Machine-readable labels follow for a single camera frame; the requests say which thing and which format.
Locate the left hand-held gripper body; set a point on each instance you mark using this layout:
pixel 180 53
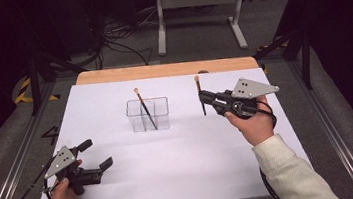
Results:
pixel 62 161

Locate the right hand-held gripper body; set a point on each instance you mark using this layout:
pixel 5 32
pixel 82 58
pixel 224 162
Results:
pixel 250 88

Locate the dark blue pencil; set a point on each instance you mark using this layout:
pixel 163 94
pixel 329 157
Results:
pixel 199 85

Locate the clear plastic pen holder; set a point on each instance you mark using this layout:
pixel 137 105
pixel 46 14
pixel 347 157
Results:
pixel 162 114

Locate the brush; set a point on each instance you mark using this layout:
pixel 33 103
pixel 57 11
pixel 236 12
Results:
pixel 145 108

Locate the person's left hand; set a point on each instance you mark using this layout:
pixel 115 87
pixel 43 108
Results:
pixel 63 196

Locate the person's right hand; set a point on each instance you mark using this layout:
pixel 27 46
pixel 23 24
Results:
pixel 256 127

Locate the wooden table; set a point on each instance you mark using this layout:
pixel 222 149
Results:
pixel 161 70

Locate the black tripod stand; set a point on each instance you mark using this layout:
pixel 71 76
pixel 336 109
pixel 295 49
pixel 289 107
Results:
pixel 306 61
pixel 34 82

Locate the white table sheet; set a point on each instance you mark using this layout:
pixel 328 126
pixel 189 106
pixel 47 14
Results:
pixel 172 167

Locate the yellow black hazard tape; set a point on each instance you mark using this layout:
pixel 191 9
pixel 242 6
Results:
pixel 23 93

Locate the aluminium floor rail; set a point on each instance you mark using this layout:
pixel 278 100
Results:
pixel 12 175
pixel 332 132

